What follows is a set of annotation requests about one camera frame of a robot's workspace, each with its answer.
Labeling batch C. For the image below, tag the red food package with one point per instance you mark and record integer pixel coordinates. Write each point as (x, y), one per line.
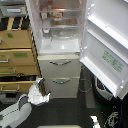
(57, 16)

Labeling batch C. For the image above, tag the upper fridge drawer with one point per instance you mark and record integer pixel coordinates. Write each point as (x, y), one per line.
(55, 66)

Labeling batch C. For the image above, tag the grey box on shelf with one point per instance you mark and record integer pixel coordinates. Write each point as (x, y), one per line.
(13, 11)

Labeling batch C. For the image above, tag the clear fridge shelf tray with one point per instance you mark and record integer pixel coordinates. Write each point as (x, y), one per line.
(60, 33)

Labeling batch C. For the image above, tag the white refrigerator body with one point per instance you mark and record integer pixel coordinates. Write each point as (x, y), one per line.
(41, 16)

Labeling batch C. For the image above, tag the fridge drawer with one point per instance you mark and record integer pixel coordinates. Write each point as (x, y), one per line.
(62, 87)
(55, 66)

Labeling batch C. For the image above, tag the wooden shelf rack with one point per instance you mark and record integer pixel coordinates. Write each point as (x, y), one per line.
(22, 72)

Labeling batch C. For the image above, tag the green label inside door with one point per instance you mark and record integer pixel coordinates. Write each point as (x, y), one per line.
(113, 63)

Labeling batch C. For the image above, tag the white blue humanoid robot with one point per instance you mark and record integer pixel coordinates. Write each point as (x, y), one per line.
(102, 93)

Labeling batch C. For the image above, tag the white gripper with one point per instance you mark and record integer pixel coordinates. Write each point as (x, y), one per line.
(35, 95)

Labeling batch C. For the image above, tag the white fridge door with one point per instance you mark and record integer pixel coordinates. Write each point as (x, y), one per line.
(106, 29)

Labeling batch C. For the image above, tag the lower fridge drawer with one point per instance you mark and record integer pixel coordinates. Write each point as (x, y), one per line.
(62, 87)

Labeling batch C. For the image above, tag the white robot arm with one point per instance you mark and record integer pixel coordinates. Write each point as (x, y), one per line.
(14, 115)

